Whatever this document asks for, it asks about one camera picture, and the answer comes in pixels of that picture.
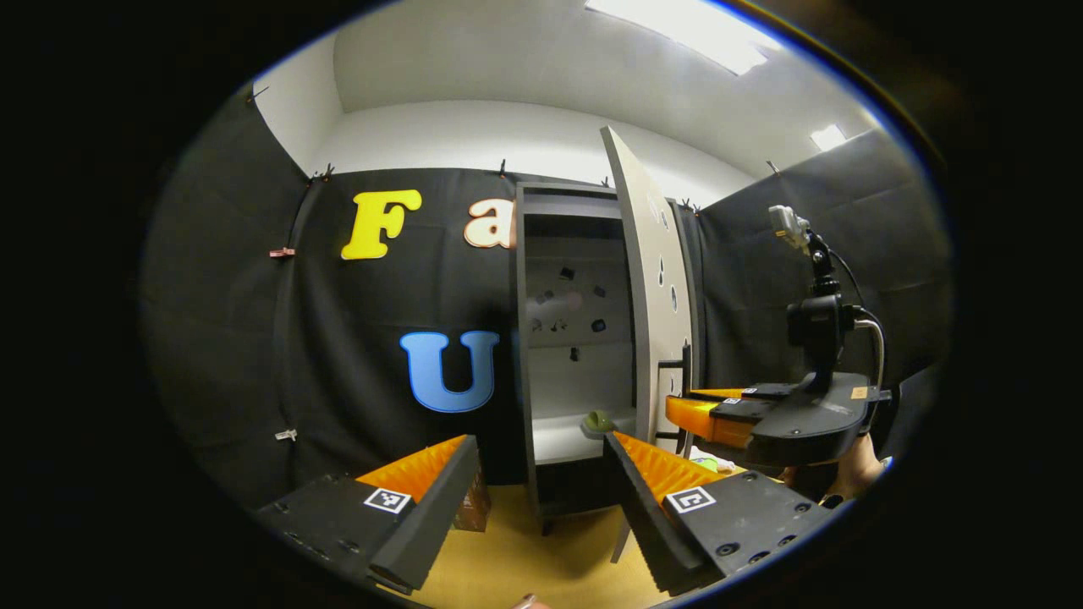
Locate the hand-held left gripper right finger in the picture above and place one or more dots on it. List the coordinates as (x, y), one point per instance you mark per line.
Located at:
(647, 516)

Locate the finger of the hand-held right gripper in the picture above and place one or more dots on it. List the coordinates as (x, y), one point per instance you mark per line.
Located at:
(766, 391)
(732, 412)

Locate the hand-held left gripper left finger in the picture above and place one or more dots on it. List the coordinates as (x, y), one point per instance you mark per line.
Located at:
(436, 516)

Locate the dark grey cabinet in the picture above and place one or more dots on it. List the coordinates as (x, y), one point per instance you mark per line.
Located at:
(575, 381)

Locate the brown book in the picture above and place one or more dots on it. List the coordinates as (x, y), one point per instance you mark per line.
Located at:
(474, 507)

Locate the white cloth clip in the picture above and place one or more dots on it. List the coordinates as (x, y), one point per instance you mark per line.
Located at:
(286, 435)

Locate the small ceiling light panel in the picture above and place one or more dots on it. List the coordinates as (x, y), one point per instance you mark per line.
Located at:
(828, 137)

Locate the black backdrop cloth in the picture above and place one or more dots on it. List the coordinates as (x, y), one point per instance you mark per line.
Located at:
(237, 338)

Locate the red cloth clip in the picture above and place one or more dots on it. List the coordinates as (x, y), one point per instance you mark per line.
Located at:
(281, 252)

